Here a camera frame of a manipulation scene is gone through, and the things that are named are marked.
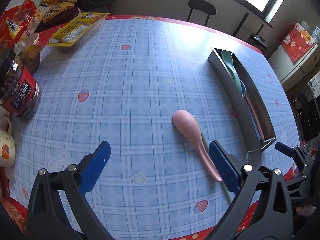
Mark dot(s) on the red label snack jar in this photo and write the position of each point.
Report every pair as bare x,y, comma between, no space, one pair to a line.
20,90

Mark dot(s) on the person's right hand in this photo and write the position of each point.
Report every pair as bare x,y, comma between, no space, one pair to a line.
306,209

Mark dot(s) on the blue plaid table mat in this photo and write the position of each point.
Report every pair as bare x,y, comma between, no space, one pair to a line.
125,80

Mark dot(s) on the black chair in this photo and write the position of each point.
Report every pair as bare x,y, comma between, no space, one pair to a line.
302,105

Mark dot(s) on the clear storage containers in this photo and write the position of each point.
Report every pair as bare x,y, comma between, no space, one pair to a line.
311,30

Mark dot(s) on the rice cooker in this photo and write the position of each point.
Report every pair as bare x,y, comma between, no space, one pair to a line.
258,43

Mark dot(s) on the yellow clothes pile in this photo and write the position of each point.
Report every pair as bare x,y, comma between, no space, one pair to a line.
58,5

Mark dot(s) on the black round stool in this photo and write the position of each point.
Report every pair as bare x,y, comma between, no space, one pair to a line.
201,6

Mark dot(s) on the white refrigerator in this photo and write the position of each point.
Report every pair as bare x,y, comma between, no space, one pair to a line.
300,65

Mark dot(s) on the red printed cloth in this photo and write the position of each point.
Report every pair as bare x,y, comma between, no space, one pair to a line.
297,42

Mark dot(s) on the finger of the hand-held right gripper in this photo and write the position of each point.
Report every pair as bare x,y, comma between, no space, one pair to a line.
285,148
298,187

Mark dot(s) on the red snack bag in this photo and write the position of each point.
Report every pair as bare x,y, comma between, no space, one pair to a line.
17,22

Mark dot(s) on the blue spoon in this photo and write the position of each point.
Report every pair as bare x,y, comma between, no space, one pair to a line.
243,90

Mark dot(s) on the black metal shelf rack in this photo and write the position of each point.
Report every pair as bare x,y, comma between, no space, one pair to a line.
246,23

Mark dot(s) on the pink spoon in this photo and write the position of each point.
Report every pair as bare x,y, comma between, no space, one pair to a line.
186,125

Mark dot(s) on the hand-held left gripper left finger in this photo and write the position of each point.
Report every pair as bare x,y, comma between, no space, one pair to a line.
96,167

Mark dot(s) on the metal utensil tray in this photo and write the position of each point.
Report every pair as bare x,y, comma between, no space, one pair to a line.
232,90

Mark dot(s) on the white printed mug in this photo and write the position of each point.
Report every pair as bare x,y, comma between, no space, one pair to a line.
6,145

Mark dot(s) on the yellow snack tray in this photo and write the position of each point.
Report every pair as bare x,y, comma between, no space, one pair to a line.
75,30

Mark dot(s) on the green spoon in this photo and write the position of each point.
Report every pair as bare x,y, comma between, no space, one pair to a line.
228,60

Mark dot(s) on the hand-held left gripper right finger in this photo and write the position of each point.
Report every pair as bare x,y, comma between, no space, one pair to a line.
222,165

